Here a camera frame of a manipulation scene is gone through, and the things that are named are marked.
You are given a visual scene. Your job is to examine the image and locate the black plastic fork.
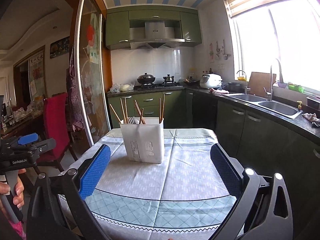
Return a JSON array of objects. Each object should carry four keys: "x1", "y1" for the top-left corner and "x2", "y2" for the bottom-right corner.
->
[{"x1": 127, "y1": 117, "x2": 136, "y2": 124}]

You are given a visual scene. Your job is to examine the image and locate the ridged wooden chopstick red end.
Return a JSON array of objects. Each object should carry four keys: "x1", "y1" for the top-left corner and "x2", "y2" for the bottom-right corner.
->
[{"x1": 139, "y1": 108, "x2": 145, "y2": 124}]

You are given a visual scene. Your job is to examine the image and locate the steel kitchen sink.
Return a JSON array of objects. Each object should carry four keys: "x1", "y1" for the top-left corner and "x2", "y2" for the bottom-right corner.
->
[{"x1": 227, "y1": 93, "x2": 303, "y2": 120}]

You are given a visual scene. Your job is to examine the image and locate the green kitchen cabinets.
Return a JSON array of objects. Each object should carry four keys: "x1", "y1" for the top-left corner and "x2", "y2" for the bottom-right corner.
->
[{"x1": 106, "y1": 88, "x2": 217, "y2": 131}]

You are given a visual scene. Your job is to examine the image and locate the person's left hand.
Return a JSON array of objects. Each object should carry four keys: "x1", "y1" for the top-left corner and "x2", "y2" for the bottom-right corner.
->
[{"x1": 1, "y1": 168, "x2": 26, "y2": 209}]

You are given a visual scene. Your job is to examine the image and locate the red chair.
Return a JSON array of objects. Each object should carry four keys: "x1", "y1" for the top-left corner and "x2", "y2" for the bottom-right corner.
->
[{"x1": 37, "y1": 93, "x2": 78, "y2": 172}]

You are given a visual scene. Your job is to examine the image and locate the patterned grey tablecloth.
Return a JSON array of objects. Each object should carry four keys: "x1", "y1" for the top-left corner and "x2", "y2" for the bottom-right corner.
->
[{"x1": 72, "y1": 128, "x2": 236, "y2": 239}]

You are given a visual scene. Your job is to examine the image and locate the white plastic utensil holder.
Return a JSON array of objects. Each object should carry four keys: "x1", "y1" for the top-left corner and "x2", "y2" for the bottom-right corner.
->
[{"x1": 120, "y1": 117, "x2": 165, "y2": 164}]

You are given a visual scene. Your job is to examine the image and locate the pink sleeve cuff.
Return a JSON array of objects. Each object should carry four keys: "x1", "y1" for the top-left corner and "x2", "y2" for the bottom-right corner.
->
[{"x1": 9, "y1": 220, "x2": 26, "y2": 240}]

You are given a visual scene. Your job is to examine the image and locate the glass sliding door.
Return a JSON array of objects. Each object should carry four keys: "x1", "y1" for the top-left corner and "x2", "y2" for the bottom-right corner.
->
[{"x1": 74, "y1": 0, "x2": 111, "y2": 147}]

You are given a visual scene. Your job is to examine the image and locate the chrome faucet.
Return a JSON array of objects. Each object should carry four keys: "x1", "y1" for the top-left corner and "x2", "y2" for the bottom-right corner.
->
[{"x1": 263, "y1": 58, "x2": 283, "y2": 101}]

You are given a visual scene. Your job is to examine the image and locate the white rice cooker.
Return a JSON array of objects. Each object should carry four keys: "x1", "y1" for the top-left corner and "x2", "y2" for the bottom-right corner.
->
[{"x1": 200, "y1": 74, "x2": 222, "y2": 89}]

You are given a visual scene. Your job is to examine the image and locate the wooden cutting board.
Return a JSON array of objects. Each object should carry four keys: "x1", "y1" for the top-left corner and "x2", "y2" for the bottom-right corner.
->
[{"x1": 248, "y1": 72, "x2": 271, "y2": 99}]

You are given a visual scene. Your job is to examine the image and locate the black wok on stove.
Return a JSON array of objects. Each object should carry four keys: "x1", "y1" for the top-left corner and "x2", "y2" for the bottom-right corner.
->
[{"x1": 137, "y1": 73, "x2": 156, "y2": 85}]

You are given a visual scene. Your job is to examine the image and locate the small pot on stove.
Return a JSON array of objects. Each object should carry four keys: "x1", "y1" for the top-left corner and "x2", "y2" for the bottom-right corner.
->
[{"x1": 163, "y1": 74, "x2": 175, "y2": 83}]

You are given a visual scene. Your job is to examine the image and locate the steel range hood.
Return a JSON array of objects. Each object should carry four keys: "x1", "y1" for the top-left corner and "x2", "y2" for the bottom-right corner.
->
[{"x1": 119, "y1": 20, "x2": 186, "y2": 49}]

